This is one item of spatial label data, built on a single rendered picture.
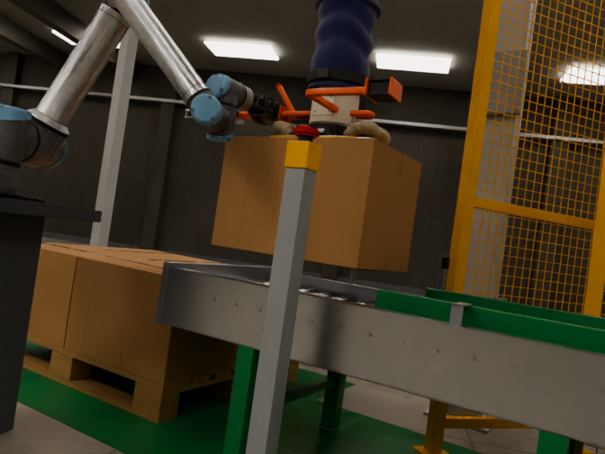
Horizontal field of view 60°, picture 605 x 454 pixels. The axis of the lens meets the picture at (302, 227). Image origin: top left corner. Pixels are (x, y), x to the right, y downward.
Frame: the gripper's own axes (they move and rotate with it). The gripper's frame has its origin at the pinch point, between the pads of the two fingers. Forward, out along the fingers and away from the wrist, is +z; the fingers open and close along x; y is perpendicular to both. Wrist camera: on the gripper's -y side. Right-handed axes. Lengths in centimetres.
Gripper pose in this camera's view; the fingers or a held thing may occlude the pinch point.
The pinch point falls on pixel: (271, 115)
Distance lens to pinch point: 210.3
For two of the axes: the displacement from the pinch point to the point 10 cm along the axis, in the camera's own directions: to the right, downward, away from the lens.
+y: 8.5, 1.1, -5.1
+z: 5.0, 0.9, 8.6
